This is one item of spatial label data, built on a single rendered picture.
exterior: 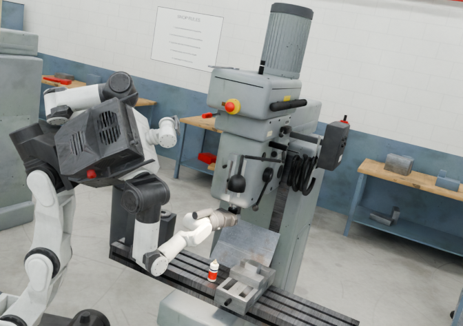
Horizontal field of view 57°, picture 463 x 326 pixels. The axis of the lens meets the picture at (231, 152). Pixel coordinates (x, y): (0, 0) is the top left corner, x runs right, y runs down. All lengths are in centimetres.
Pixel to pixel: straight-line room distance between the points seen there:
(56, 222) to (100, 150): 43
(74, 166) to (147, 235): 36
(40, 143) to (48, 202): 23
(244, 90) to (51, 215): 88
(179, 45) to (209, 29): 58
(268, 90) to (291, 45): 43
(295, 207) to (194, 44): 486
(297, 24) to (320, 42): 412
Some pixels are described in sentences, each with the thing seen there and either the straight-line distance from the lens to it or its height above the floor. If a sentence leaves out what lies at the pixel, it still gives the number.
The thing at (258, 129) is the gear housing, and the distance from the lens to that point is 173.
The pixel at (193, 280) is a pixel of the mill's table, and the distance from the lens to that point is 208.
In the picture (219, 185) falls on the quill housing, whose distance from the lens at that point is 188.
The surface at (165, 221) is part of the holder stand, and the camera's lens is 216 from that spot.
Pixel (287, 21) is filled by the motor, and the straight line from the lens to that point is 200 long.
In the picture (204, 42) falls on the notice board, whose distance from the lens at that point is 674.
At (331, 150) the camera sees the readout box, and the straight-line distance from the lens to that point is 199.
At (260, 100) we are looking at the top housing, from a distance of 162.
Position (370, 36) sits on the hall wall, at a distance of 601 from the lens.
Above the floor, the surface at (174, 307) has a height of 82.
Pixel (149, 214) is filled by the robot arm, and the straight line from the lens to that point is 155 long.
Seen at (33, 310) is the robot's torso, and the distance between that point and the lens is 204.
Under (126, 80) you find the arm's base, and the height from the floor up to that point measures 178.
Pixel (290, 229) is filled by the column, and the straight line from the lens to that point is 232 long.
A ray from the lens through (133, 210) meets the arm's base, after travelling 151.
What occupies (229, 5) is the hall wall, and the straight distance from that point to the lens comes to 663.
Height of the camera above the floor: 198
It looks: 14 degrees down
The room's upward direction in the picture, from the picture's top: 11 degrees clockwise
